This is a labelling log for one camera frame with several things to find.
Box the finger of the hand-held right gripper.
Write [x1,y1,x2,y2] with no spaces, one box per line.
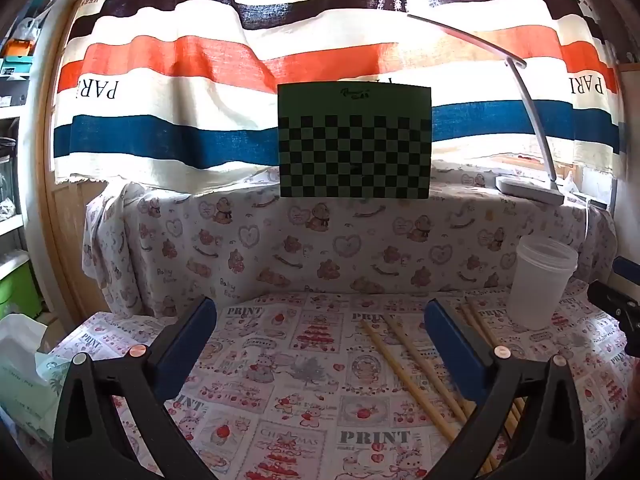
[586,280,640,356]
[612,255,640,283]

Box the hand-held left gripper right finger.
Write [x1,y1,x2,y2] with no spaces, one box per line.
[424,297,588,480]

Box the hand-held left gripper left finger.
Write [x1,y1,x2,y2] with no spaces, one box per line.
[52,296,221,480]

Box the pile of bamboo chopsticks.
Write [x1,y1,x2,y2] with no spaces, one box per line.
[360,296,531,476]

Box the white plastic cup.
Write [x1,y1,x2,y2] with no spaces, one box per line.
[509,237,579,331]

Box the red print tablecloth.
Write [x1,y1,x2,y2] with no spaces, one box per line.
[40,280,640,480]

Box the white desk lamp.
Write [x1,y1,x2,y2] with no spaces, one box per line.
[406,12,567,206]

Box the wooden panel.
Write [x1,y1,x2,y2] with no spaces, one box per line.
[35,0,131,331]

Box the green plastic bin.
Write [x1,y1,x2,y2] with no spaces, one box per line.
[0,252,43,323]

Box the white shelf unit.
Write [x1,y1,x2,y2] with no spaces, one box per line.
[0,110,36,281]

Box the green checkered box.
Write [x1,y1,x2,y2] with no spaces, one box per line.
[277,82,432,200]

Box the striped printed curtain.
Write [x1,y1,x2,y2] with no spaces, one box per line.
[50,0,631,196]

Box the stack of shoe boxes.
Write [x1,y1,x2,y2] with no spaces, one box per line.
[0,35,38,108]

